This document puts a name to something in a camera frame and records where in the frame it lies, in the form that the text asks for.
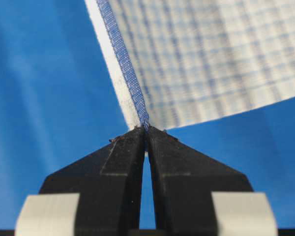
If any white blue striped towel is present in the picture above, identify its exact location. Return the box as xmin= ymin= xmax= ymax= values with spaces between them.
xmin=86 ymin=0 xmax=295 ymax=129

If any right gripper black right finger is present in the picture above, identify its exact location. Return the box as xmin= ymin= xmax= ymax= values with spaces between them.
xmin=145 ymin=125 xmax=277 ymax=236

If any blue table cloth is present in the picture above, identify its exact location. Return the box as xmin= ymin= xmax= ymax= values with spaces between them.
xmin=0 ymin=0 xmax=295 ymax=229

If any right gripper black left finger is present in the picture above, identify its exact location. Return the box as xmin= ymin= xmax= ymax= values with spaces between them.
xmin=14 ymin=125 xmax=146 ymax=236

